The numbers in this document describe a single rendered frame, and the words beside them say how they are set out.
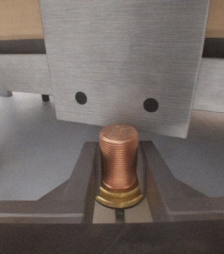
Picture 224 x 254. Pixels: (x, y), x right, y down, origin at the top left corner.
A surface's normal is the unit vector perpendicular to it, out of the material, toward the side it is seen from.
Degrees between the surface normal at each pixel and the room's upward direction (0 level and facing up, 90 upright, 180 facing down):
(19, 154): 180
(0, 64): 90
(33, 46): 90
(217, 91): 90
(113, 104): 90
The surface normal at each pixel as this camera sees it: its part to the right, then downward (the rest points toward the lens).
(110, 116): -0.33, 0.44
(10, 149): -0.02, -0.89
